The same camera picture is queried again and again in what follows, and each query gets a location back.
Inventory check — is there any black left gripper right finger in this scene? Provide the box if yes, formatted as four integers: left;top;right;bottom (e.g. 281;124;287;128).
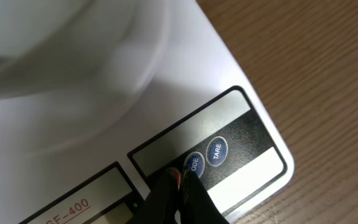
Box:
178;167;229;224

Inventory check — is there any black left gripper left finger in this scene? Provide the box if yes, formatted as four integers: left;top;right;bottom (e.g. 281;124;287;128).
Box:
127;168;181;224

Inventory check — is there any white digital kitchen scale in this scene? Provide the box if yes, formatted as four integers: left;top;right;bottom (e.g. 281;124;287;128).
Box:
0;1;294;223

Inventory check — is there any light blue bowl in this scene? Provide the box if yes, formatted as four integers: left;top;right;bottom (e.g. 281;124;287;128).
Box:
0;0;171;99

